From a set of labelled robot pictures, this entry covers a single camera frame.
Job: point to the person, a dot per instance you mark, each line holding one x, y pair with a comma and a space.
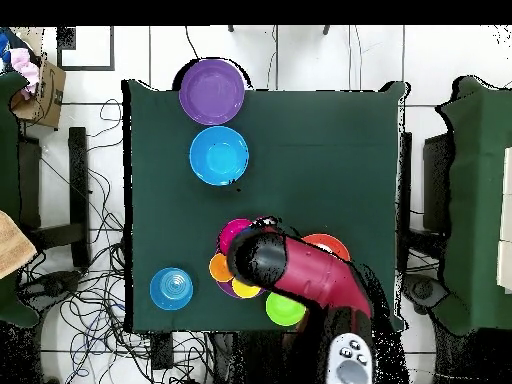
14, 244

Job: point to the black power strip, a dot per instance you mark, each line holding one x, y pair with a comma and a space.
162, 352

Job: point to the black square frame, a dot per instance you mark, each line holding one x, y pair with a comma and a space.
86, 68

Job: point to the black chair base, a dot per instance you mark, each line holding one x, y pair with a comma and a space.
424, 290
52, 286

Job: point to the green small bowl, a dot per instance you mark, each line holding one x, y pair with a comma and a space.
282, 312

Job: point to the pink-red small bowl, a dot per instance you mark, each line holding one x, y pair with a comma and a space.
232, 234

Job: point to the blue item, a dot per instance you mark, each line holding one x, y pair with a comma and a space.
4, 48

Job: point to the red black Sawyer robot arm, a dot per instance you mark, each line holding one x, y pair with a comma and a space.
312, 272

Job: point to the green cloth covered table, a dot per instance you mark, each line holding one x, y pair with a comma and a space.
8, 160
476, 200

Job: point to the black metal stand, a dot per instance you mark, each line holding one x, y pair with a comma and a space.
78, 192

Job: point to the dark green tablecloth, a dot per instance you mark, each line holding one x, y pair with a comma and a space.
320, 128

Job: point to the black cabinet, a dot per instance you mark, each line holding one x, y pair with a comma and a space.
436, 180

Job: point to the orange large bowl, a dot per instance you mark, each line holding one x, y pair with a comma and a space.
334, 242

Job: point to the pink cloth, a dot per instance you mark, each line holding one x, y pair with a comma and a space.
24, 66

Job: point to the orange stepped cup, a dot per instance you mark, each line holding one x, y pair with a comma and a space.
219, 268

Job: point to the blue small bowl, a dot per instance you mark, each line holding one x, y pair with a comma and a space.
171, 288

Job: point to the blue large bowl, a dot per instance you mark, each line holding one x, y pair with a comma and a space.
218, 156

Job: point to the cardboard box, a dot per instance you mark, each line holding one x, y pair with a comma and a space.
48, 96

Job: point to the yellow stepped cup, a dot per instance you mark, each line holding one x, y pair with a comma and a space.
244, 290

